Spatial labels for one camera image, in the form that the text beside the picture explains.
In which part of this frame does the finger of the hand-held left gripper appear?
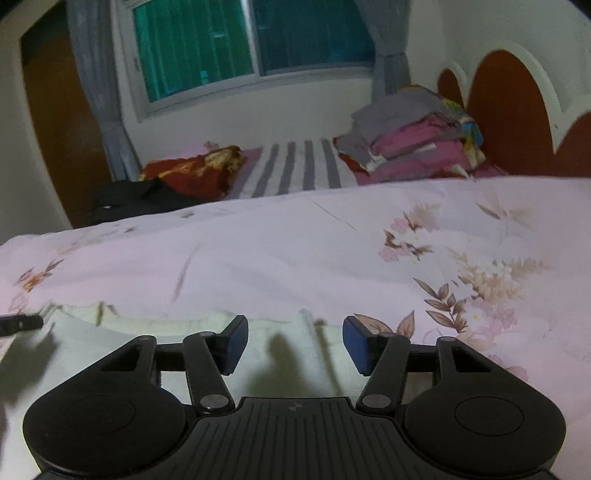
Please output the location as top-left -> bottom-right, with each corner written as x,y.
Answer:
0,313 -> 45,337

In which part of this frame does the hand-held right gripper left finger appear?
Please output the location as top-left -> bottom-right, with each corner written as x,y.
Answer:
60,315 -> 250,414

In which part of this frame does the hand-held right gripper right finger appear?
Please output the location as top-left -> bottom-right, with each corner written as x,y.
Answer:
342,315 -> 530,413

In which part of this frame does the white knit sweater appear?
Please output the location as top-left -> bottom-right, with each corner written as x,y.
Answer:
0,305 -> 370,416

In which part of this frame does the pile of folded clothes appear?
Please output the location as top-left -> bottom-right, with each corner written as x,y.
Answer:
333,85 -> 486,184

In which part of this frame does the pink floral blanket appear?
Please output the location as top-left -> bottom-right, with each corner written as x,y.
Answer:
0,176 -> 591,480

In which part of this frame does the black cloth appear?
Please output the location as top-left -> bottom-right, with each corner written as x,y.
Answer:
91,179 -> 205,226

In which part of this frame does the red floral pillow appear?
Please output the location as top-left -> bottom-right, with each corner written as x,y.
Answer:
137,145 -> 246,200

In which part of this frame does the grey striped bedsheet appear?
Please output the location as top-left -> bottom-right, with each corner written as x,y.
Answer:
232,136 -> 360,200

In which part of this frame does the brown wooden door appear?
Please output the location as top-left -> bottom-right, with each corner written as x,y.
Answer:
20,27 -> 112,228

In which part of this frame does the grey curtain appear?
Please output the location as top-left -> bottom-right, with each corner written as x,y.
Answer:
356,0 -> 413,101
66,0 -> 142,182

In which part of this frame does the red and white headboard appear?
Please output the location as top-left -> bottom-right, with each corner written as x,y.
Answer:
436,39 -> 591,179

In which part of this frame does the sliding glass window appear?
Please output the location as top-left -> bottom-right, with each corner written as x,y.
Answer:
131,0 -> 378,121

